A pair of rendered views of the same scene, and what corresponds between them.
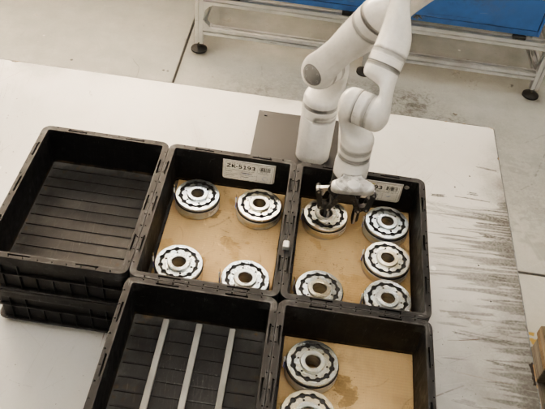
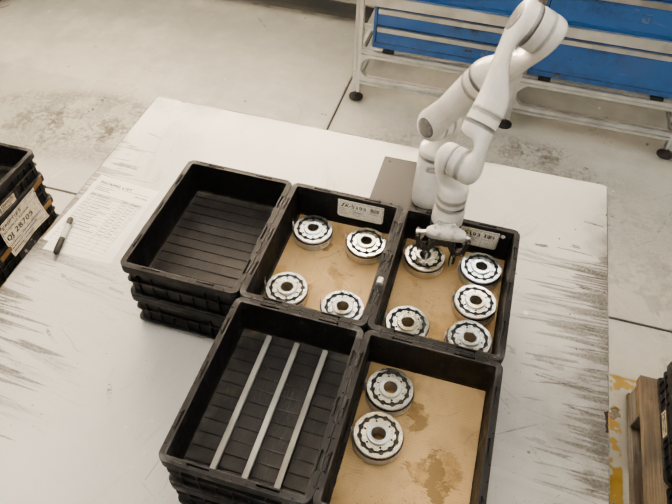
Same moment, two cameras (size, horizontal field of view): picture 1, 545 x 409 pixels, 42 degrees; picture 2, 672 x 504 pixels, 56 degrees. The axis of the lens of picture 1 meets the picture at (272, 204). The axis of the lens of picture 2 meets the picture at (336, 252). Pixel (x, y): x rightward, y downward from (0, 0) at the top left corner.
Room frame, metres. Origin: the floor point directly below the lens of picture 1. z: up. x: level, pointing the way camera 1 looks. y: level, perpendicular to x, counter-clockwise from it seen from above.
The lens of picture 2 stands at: (0.06, -0.14, 2.06)
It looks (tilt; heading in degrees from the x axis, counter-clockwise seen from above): 48 degrees down; 13
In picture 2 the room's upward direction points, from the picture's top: 2 degrees clockwise
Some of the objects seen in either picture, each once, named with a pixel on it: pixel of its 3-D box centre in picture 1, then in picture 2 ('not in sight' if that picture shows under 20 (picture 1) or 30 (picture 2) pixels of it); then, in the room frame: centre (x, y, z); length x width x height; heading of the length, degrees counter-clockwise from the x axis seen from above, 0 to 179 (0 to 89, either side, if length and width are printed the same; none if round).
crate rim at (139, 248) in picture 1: (219, 217); (326, 250); (1.04, 0.11, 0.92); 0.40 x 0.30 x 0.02; 179
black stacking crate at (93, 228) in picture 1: (84, 213); (214, 237); (1.05, 0.41, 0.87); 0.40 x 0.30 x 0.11; 179
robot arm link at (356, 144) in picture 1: (356, 123); (452, 176); (1.15, -0.15, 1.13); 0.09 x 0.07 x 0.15; 65
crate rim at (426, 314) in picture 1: (358, 237); (448, 279); (1.04, -0.19, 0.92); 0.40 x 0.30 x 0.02; 179
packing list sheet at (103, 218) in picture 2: not in sight; (101, 216); (1.17, 0.84, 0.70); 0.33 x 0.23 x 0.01; 179
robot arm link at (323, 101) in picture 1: (324, 79); (439, 132); (1.48, -0.09, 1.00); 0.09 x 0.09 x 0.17; 53
